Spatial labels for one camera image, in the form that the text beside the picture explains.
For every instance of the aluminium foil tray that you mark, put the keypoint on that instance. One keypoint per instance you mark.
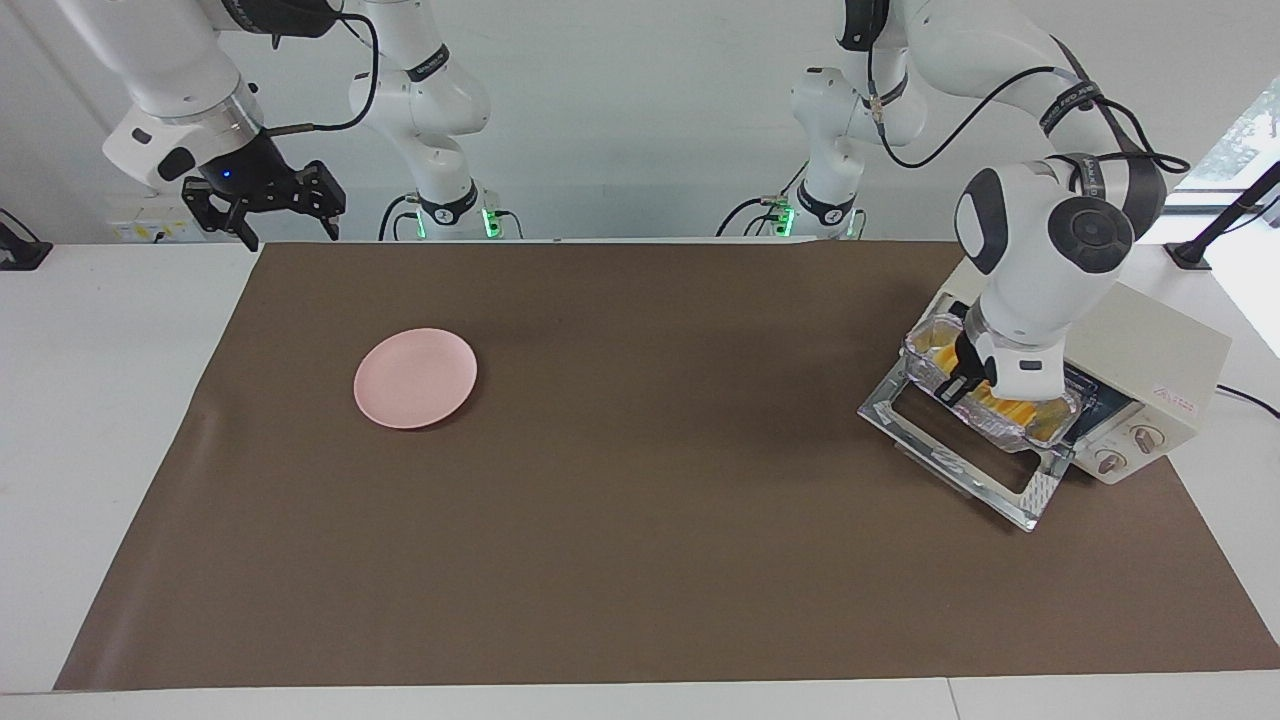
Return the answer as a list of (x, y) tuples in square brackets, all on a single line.
[(925, 365)]

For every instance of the white toaster oven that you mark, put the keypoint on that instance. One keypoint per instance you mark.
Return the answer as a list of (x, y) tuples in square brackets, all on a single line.
[(1160, 340)]

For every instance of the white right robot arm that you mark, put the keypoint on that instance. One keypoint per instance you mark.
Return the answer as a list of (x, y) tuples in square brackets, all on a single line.
[(170, 80)]

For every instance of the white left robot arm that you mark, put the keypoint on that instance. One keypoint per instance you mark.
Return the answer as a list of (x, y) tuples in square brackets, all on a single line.
[(1040, 260)]

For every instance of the beige oven control knob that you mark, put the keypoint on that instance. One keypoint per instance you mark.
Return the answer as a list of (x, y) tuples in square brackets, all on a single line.
[(1148, 438), (1110, 462)]

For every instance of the glass oven door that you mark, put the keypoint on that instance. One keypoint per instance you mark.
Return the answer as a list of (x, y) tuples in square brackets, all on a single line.
[(900, 415)]

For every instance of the white wall socket box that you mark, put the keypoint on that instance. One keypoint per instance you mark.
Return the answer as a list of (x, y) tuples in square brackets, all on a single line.
[(135, 230)]

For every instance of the brown table mat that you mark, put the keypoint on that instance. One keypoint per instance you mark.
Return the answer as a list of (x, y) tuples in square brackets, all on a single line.
[(680, 450)]

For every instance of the black desk mount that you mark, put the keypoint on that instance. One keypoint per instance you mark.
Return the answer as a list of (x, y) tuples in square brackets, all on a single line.
[(20, 252)]

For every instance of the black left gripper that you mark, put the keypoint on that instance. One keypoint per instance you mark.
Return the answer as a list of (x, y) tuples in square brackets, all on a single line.
[(972, 362)]

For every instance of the black clamp stand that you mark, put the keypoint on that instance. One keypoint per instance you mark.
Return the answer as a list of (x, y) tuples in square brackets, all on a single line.
[(1190, 252)]

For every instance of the pink round plate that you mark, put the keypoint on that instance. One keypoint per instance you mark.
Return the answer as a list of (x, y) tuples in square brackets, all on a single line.
[(415, 378)]

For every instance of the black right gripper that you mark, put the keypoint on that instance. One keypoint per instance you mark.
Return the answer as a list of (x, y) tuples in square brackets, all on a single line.
[(250, 180)]

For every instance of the sliced yellow bread loaf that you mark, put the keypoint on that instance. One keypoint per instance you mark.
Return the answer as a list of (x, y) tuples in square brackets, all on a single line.
[(1025, 412)]

